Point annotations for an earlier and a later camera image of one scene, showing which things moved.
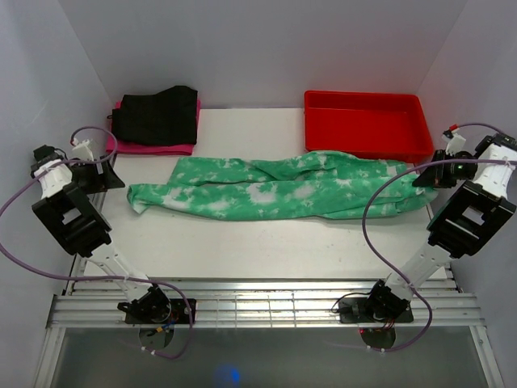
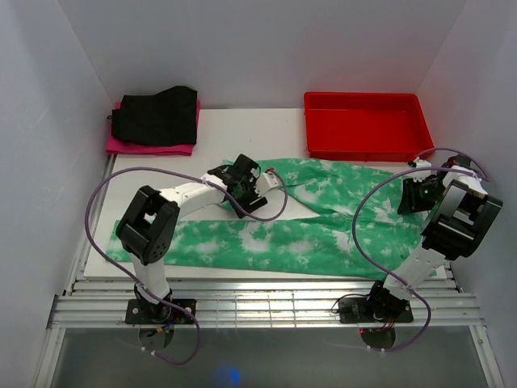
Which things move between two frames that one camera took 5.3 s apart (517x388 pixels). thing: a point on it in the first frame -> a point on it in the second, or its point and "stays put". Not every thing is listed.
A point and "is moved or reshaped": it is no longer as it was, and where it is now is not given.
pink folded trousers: (152, 149) stays put
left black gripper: (107, 180) -> (245, 206)
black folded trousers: (168, 118) stays put
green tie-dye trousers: (294, 186) is moved or reshaped
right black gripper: (434, 175) -> (409, 201)
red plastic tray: (380, 125) stays put
